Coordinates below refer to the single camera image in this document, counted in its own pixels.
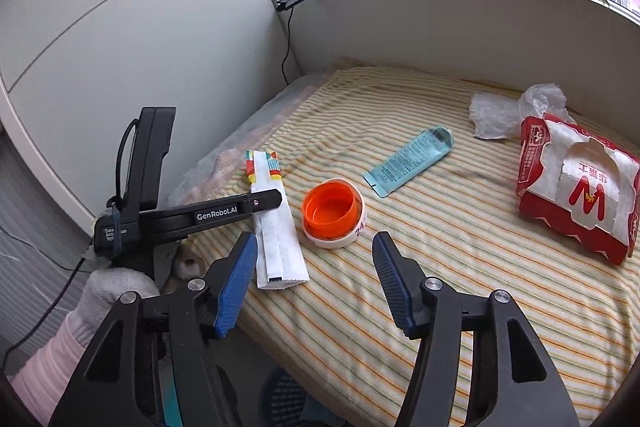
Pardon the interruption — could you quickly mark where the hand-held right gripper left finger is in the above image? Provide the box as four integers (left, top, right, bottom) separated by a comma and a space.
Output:
47, 231, 259, 427

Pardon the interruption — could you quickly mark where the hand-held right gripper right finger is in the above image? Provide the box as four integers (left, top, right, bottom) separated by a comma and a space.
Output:
371, 231, 581, 427

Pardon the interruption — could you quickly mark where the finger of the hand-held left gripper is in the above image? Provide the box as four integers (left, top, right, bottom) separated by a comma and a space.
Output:
245, 188, 284, 217

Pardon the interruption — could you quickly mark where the white paper wrapper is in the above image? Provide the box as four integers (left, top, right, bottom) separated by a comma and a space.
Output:
244, 149, 308, 290

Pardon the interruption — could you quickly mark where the white bowl with orange lid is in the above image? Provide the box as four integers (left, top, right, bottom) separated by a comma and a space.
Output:
301, 178, 367, 249

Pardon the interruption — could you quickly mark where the dark blue mesh waste basket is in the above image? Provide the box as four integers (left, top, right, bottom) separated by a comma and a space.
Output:
260, 367, 321, 427

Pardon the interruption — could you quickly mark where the person's left hand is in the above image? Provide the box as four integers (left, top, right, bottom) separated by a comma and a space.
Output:
79, 266, 162, 334

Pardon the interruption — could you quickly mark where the striped yellow blanket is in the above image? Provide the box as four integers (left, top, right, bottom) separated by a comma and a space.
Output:
170, 67, 640, 427

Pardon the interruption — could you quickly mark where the teal foil sachet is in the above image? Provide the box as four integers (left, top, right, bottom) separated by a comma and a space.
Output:
363, 126, 454, 198

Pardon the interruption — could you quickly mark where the white cabinet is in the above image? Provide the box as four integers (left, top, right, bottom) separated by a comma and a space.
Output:
0, 0, 301, 258

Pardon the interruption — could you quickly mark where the red and white paper bag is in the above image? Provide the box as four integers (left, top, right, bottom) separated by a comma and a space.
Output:
516, 113, 640, 265

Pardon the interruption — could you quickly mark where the clear plastic wrapper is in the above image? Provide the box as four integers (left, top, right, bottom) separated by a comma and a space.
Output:
469, 91, 522, 140

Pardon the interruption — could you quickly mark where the crumpled clear plastic bag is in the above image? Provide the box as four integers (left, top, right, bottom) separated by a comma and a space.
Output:
517, 83, 576, 124

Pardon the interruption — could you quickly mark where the black floor cable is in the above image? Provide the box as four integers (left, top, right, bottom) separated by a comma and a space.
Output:
0, 227, 88, 358

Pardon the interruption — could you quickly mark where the black straightener cable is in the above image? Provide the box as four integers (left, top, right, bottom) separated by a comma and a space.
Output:
281, 9, 301, 88

